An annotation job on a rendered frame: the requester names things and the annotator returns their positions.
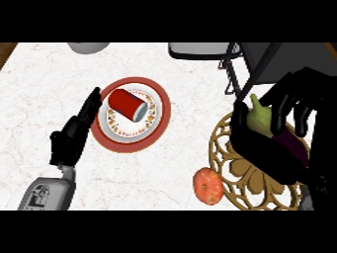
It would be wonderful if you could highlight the red can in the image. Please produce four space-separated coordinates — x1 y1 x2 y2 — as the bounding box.
106 88 149 124

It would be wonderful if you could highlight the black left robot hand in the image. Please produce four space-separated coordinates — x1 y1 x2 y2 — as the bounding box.
49 86 103 168

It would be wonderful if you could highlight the gold openwork placemat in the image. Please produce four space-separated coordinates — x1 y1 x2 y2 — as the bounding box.
207 111 310 211

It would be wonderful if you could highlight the orange pumpkin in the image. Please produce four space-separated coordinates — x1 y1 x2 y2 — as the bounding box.
191 167 225 207

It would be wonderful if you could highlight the purple eggplant with green top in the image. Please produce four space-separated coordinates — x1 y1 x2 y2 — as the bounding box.
245 93 310 169

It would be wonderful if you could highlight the white bowl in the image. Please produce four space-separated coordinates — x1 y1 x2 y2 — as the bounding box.
66 42 111 55

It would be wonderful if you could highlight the black wire tiered shelf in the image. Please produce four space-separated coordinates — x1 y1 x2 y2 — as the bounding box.
217 42 337 107

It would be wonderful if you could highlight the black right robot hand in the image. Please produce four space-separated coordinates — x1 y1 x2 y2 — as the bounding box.
229 66 337 211

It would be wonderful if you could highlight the red rimmed patterned plate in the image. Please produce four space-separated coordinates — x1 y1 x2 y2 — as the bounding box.
89 76 171 154

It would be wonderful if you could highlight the pale grey appliance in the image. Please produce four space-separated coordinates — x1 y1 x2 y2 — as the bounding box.
167 42 242 61

